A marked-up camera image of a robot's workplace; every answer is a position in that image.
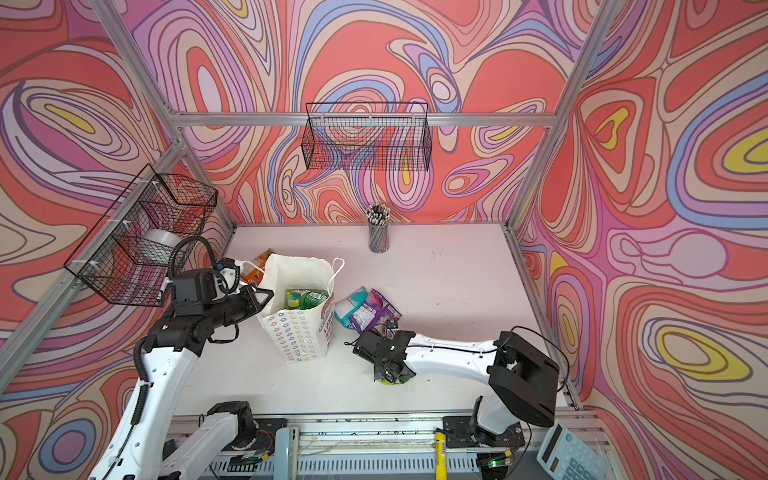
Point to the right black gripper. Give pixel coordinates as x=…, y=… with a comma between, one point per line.
x=379, y=372

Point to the black wire basket left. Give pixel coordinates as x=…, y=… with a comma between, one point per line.
x=167, y=201

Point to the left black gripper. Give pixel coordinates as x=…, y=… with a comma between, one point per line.
x=246, y=293

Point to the black marker pen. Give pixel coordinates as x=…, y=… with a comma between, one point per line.
x=161, y=291

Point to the white calculator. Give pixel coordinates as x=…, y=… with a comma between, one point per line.
x=564, y=456

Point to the yellow marker pen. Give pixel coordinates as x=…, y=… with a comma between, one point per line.
x=440, y=455

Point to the teal snack packet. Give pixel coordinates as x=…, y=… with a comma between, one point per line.
x=345, y=308

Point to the black wire basket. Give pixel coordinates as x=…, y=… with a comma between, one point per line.
x=367, y=136
x=167, y=201

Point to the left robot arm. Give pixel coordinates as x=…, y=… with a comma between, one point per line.
x=164, y=360

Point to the white patterned paper bag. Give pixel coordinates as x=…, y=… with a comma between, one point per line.
x=299, y=317

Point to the silver tape roll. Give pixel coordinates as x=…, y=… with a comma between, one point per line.
x=156, y=246

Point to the black wire basket back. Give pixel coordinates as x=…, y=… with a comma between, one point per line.
x=367, y=136

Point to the yellow green Fox's packet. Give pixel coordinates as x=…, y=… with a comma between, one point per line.
x=393, y=378

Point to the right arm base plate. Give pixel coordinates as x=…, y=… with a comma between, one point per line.
x=462, y=432

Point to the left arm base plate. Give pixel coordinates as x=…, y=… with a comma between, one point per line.
x=262, y=441

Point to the green white snack packet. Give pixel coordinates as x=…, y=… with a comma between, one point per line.
x=304, y=299

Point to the pencil cup with pencils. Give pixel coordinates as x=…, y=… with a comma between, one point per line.
x=378, y=221

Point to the orange snack packet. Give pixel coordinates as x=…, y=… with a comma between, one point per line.
x=259, y=264

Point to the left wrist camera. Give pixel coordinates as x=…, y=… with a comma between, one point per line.
x=194, y=286

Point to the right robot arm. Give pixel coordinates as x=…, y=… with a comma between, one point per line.
x=524, y=379

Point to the purple snack packet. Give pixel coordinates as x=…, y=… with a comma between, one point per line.
x=376, y=314

